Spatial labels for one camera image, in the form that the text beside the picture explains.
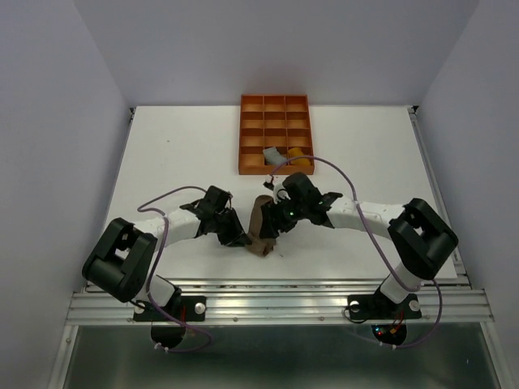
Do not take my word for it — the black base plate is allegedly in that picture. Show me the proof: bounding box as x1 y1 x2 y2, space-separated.
132 295 207 323
345 292 422 322

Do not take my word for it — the purple cable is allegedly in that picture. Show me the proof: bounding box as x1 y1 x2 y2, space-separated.
136 185 214 353
265 156 444 352

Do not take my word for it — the grey striped sock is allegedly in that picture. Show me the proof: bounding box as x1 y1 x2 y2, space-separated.
263 147 287 165

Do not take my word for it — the orange compartment tray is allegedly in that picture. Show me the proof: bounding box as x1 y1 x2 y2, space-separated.
238 94 314 175

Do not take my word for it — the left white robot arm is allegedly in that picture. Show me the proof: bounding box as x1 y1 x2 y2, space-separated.
82 186 251 319

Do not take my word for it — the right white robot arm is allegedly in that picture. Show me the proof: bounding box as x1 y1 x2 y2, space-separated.
259 173 459 316

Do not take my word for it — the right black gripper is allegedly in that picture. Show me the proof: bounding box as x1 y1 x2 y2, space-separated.
258 194 307 240

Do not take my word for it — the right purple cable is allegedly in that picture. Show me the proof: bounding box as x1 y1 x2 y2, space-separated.
265 156 444 352

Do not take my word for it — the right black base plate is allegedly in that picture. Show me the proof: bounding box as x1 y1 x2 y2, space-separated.
345 292 422 322

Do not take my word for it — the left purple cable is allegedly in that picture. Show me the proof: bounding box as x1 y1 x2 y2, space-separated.
136 185 214 353

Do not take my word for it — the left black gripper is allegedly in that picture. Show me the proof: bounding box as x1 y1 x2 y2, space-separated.
212 207 250 247

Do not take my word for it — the mustard yellow sock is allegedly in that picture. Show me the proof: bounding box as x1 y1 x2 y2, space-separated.
287 147 312 166

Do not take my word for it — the aluminium rail frame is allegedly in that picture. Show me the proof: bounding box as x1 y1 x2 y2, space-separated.
49 106 515 388

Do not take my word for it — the taupe maroon-cuffed sock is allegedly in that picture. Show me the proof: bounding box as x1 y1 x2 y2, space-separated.
245 194 277 258

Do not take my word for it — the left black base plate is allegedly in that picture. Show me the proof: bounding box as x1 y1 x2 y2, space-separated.
132 295 207 323

